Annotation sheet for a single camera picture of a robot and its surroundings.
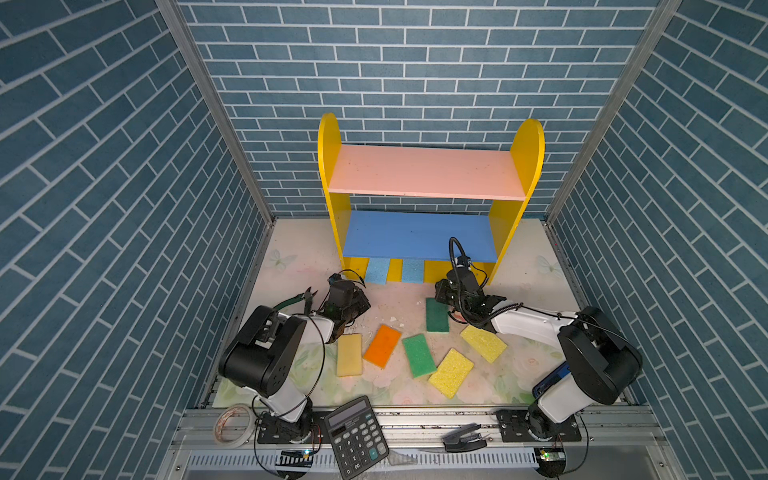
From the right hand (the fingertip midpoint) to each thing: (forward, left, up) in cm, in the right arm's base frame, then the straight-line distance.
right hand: (434, 281), depth 92 cm
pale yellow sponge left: (-22, +24, -7) cm, 33 cm away
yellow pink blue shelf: (+39, +12, -2) cm, 41 cm away
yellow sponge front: (-25, -5, -8) cm, 26 cm away
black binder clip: (-40, -7, -7) cm, 41 cm away
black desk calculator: (-42, +18, -6) cm, 46 cm away
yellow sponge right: (-16, -16, -8) cm, 24 cm away
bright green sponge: (-21, +4, -7) cm, 22 cm away
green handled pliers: (-6, +47, -7) cm, 48 cm away
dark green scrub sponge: (-9, -2, -7) cm, 11 cm away
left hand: (-4, +20, -6) cm, 21 cm away
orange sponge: (-18, +14, -8) cm, 24 cm away
